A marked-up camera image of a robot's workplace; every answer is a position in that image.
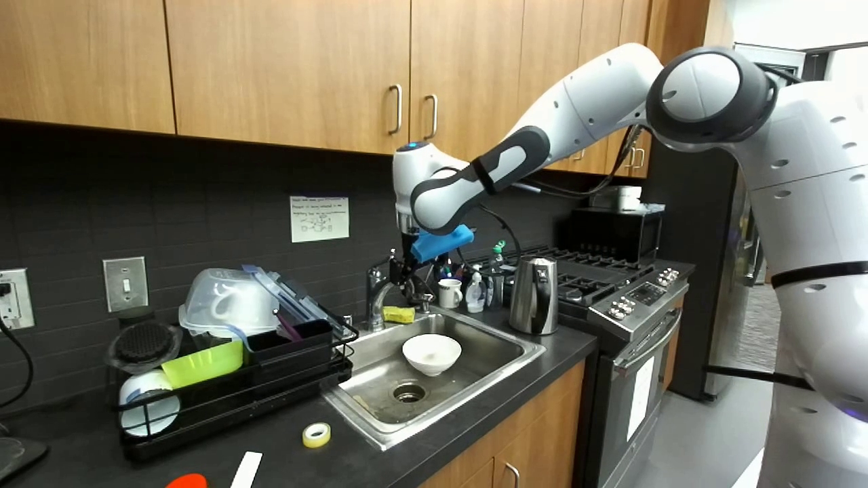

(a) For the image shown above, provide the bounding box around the white plate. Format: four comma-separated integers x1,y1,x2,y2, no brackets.
120,369,182,438

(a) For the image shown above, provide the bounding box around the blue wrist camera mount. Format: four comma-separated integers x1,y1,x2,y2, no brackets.
409,224,475,262

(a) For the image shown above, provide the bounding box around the stainless steel gas stove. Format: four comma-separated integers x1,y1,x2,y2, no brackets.
557,250,692,488

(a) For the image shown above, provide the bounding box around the green top spray bottle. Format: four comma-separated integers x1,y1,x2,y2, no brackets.
489,242,508,307

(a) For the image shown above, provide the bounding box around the black refrigerator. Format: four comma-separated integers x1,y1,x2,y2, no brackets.
642,143,759,402

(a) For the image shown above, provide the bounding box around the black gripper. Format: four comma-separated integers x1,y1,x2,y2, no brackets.
388,236,418,282

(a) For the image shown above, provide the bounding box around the white bowl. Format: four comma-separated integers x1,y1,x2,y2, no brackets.
401,334,460,376

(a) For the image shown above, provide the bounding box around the clear soap bottle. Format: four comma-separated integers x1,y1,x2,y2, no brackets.
463,262,485,315

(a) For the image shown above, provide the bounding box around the black toaster oven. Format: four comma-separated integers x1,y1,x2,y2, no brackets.
554,208,661,261

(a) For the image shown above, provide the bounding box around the yellow sponge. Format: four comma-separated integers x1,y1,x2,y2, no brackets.
382,307,415,324

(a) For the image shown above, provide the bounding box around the white paper sign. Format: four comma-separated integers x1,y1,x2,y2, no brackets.
291,194,350,243

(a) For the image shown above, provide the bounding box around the stainless steel electric kettle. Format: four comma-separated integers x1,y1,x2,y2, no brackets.
510,258,559,335

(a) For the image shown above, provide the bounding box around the white mug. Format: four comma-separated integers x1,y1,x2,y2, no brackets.
436,277,463,310

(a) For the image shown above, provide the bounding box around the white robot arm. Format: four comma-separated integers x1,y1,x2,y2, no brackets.
392,44,868,449

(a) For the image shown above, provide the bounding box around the grey light switch plate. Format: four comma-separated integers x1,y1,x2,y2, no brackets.
102,258,148,311

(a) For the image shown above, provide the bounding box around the black round lid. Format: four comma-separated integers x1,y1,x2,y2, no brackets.
106,320,184,373

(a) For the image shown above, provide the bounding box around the lime green cup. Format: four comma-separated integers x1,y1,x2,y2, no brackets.
163,341,245,390

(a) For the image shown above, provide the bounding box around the clear plastic container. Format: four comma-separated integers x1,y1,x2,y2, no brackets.
178,268,280,339

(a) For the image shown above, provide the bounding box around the red object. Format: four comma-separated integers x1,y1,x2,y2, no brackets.
166,471,209,488

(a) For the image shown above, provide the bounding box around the black dish rack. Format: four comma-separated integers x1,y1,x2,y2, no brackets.
120,322,353,461

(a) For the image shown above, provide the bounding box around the yellow tape roll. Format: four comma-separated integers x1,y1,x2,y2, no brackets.
302,423,331,449

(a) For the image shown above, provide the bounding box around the chrome sink faucet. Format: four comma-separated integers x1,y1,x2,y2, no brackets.
365,253,415,331

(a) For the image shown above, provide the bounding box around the stainless steel sink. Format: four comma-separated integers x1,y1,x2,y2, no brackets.
325,311,546,449

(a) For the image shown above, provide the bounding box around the white strip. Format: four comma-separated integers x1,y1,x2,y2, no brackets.
231,449,264,488

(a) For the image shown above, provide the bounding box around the white power outlet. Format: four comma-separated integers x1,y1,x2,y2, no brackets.
0,268,36,331

